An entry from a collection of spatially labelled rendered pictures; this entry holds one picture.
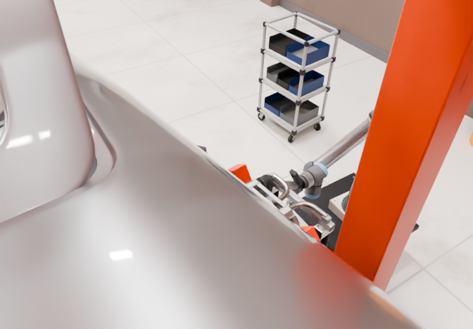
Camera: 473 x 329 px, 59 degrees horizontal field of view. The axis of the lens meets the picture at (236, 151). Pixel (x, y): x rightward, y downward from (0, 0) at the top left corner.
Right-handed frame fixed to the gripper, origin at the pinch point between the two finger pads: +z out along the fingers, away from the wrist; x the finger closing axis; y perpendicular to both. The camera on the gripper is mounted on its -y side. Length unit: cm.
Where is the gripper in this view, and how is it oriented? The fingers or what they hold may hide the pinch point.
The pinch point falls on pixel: (275, 195)
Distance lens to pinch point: 216.6
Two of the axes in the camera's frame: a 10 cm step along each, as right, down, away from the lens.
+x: -6.3, -5.1, 5.9
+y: -0.2, 7.7, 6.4
